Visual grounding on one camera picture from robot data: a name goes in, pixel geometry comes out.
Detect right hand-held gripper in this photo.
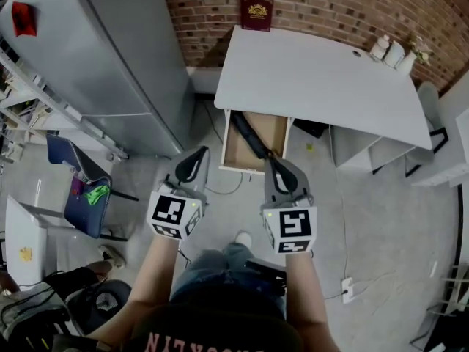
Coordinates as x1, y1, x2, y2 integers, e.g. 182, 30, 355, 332
260, 155, 318, 255

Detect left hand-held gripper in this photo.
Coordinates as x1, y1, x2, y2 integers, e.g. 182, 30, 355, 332
146, 145, 212, 241

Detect wooden drawer with white front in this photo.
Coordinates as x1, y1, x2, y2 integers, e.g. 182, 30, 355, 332
218, 109, 294, 176

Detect black umbrella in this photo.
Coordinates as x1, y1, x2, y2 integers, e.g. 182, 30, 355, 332
229, 111, 274, 160

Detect person's left forearm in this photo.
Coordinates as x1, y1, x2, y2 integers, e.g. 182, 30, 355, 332
84, 229, 182, 352

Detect person's right forearm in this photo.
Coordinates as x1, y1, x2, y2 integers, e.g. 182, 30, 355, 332
284, 249, 341, 352

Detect white desk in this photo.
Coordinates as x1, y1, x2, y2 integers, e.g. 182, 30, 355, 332
213, 24, 435, 172

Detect black flat box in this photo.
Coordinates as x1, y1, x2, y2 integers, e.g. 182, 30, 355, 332
292, 118, 325, 139

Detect person's white shoe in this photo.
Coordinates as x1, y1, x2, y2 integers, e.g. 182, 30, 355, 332
234, 231, 254, 249

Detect black belt device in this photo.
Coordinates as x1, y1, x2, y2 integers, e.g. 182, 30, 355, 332
244, 258, 287, 296

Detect green toy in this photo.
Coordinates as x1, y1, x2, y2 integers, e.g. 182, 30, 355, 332
83, 184, 111, 207

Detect person's blue jeans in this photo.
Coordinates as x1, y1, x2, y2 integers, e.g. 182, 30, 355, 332
170, 242, 287, 318

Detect blue chair with black legs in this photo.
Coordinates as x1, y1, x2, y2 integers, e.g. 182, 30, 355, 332
45, 133, 140, 242

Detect white power strip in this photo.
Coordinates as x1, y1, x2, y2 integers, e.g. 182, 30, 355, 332
340, 276, 355, 304

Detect silver refrigerator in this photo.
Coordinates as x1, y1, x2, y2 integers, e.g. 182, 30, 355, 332
0, 0, 195, 158

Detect black round stool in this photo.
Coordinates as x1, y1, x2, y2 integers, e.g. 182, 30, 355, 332
65, 279, 133, 337

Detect person's dark printed shirt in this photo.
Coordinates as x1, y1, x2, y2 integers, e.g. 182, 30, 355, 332
128, 302, 305, 352

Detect metal shelf rack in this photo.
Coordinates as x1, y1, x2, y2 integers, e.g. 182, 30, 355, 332
0, 45, 129, 164

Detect dark red book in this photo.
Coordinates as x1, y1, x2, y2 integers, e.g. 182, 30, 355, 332
240, 0, 274, 32

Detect white round jar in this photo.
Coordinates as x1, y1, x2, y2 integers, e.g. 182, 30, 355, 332
383, 40, 406, 69

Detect grey chair with black legs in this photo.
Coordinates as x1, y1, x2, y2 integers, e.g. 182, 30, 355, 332
405, 81, 450, 177

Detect white vase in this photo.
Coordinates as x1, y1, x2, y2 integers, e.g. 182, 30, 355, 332
397, 49, 418, 76

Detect white cabinet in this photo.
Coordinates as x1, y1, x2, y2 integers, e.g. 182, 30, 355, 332
4, 195, 48, 289

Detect pale flower bunch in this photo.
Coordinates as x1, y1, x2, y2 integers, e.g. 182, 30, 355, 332
410, 34, 435, 67

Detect red paper ornament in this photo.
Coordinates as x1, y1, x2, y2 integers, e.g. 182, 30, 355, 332
10, 1, 39, 37

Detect grey looped cable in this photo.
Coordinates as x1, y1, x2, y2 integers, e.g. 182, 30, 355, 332
204, 172, 245, 197

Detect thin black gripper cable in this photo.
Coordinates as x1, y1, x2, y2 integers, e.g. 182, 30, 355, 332
177, 246, 193, 269

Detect grey wire rack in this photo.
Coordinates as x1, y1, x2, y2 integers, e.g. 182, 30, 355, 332
410, 262, 469, 352

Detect grey bag with cables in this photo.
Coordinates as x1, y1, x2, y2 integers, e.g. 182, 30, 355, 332
0, 284, 70, 352

